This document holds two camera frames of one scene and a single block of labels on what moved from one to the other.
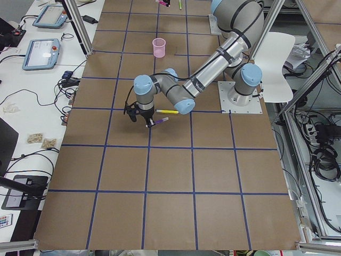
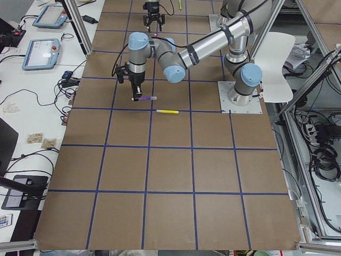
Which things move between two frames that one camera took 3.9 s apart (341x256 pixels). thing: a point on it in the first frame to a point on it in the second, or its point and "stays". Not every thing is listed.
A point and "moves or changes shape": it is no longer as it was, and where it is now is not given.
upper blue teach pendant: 41,54 stays
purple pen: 162,120 moves or changes shape
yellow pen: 167,111 stays
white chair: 276,46 stays
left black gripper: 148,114 to 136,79
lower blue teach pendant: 52,16 stays
